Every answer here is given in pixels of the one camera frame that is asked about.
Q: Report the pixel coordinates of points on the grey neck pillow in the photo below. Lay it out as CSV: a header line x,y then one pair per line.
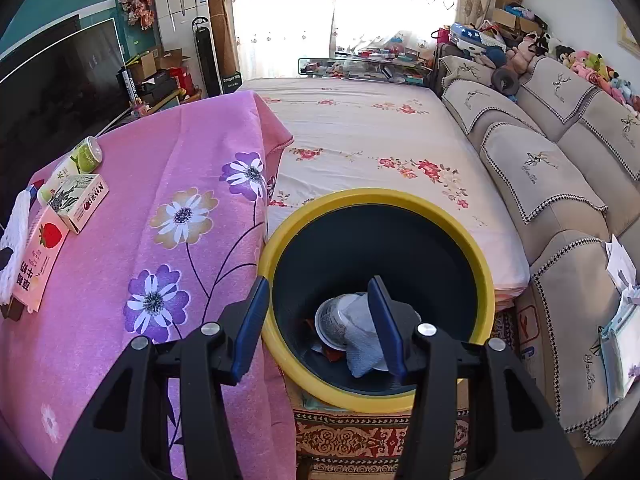
x,y
505,80

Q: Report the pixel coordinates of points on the clear plastic package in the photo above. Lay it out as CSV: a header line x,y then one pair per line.
x,y
622,345

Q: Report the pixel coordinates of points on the white standing air conditioner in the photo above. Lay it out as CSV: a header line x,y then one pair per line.
x,y
180,10

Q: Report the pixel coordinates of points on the pink plush doll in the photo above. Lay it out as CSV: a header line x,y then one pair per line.
x,y
522,55

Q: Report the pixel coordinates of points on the pink floral tablecloth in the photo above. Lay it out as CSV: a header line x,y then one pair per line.
x,y
175,285

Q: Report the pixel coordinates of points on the hanging flower decoration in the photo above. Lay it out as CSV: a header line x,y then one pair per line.
x,y
137,5

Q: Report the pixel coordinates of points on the floral bed sheet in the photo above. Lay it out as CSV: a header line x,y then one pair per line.
x,y
360,135

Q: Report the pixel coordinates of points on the pink handbag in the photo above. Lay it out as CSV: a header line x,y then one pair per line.
x,y
442,35

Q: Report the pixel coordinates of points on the flat cardboard sheet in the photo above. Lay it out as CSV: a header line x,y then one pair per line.
x,y
530,325

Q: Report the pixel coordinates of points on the black upright box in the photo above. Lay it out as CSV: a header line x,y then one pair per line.
x,y
131,87

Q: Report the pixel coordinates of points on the small black television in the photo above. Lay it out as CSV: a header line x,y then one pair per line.
x,y
45,40

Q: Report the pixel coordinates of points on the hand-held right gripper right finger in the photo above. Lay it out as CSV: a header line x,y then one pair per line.
x,y
385,330

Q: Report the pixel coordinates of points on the small green box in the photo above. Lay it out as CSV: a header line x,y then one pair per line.
x,y
231,82

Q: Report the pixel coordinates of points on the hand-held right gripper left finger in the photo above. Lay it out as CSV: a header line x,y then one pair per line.
x,y
250,330

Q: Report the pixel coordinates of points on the dark suitcase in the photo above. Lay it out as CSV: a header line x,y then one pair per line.
x,y
442,60

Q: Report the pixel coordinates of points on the open cardboard box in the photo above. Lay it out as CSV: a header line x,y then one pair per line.
x,y
145,60
172,57

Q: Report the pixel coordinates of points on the red wrapper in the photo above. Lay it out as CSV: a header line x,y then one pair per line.
x,y
331,355

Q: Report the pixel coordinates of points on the small pink box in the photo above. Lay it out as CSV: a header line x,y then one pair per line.
x,y
137,109

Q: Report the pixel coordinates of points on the black tower fan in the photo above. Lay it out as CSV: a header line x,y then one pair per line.
x,y
202,55

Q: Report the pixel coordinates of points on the red strawberry print box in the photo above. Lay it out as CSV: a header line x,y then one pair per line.
x,y
40,255

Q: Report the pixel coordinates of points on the plant print carton box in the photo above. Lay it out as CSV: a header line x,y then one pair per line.
x,y
80,200

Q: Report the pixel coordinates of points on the stack of cardboard boxes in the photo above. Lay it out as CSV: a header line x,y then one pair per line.
x,y
510,5

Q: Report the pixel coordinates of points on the blue star print bag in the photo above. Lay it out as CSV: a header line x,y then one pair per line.
x,y
467,35

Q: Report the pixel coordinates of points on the brown basket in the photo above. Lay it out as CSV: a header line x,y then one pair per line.
x,y
192,94

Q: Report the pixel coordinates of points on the white cloth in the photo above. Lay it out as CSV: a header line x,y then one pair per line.
x,y
360,350

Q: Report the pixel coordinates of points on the green drink can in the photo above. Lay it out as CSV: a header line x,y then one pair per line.
x,y
87,155

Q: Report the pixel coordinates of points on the row of plush toys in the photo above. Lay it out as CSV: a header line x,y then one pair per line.
x,y
590,65

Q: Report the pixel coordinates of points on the framed wall picture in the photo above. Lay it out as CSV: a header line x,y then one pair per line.
x,y
629,35

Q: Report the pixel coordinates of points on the white crumpled paper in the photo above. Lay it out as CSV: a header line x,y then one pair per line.
x,y
620,265

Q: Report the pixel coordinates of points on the large curved television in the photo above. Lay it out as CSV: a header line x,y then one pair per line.
x,y
65,75

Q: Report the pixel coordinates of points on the sheer embroidered curtains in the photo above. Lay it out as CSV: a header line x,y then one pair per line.
x,y
350,0

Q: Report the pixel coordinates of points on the beige sofa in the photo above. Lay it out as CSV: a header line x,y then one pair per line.
x,y
550,160

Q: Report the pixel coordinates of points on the cluttered glass coffee table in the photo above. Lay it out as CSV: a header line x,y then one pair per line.
x,y
360,65

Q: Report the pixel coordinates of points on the yellow rimmed black trash bin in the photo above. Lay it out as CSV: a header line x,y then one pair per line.
x,y
380,220

